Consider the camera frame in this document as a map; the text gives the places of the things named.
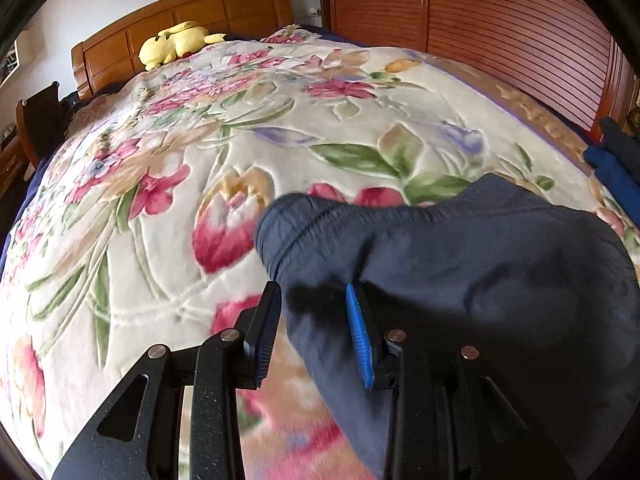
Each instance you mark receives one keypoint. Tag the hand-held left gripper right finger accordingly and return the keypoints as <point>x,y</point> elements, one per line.
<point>357,340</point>

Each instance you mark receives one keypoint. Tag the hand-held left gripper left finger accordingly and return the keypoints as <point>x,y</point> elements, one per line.
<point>264,340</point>

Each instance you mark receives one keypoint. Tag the navy blue garment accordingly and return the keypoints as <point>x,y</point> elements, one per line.
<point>475,270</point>

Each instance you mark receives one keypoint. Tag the floral blanket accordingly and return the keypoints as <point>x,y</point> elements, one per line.
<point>200,135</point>

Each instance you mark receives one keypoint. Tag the blue folded cloth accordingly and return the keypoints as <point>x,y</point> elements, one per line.
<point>612,172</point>

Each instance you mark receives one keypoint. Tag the wooden desk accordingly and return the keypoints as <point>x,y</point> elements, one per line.
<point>12,160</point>

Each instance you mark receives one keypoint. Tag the yellow plush toy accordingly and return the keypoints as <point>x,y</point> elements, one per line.
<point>170,45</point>

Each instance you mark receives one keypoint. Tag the wooden chair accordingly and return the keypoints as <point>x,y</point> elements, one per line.
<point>42,120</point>

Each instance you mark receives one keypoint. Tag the dark folded cloth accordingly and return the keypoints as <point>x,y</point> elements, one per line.
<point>620,137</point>

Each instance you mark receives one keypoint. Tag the wooden headboard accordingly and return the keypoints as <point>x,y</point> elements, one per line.
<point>200,10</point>

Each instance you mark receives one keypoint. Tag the wooden slatted wardrobe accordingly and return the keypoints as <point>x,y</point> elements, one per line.
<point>500,20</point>

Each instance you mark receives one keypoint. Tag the white wall shelf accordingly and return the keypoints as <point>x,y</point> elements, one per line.
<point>11,60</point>

